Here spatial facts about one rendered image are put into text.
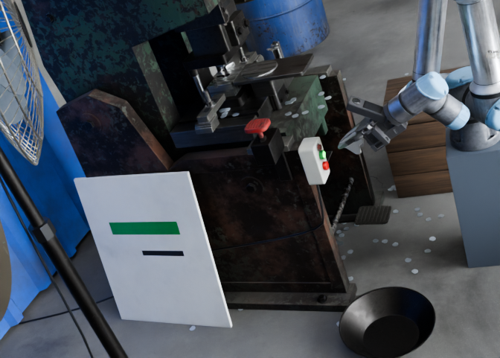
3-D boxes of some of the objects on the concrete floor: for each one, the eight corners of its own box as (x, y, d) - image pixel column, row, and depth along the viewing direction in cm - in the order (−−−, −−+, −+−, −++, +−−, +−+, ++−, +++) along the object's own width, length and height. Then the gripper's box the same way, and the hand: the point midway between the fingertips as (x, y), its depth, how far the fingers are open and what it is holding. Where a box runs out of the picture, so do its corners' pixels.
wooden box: (498, 135, 279) (486, 62, 262) (502, 187, 249) (490, 108, 232) (403, 147, 294) (387, 80, 278) (397, 198, 265) (379, 125, 248)
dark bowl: (444, 302, 210) (440, 286, 207) (433, 378, 188) (428, 361, 185) (355, 301, 224) (350, 286, 221) (334, 371, 202) (328, 355, 198)
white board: (231, 327, 233) (186, 172, 213) (121, 319, 257) (72, 178, 237) (232, 325, 234) (188, 170, 214) (123, 317, 258) (74, 177, 238)
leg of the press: (357, 288, 229) (283, 56, 185) (350, 312, 220) (271, 75, 177) (143, 286, 270) (42, 96, 227) (130, 307, 262) (21, 113, 218)
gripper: (405, 133, 178) (350, 170, 191) (410, 117, 184) (356, 153, 198) (384, 112, 176) (329, 150, 189) (390, 95, 183) (337, 134, 196)
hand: (339, 144), depth 192 cm, fingers closed
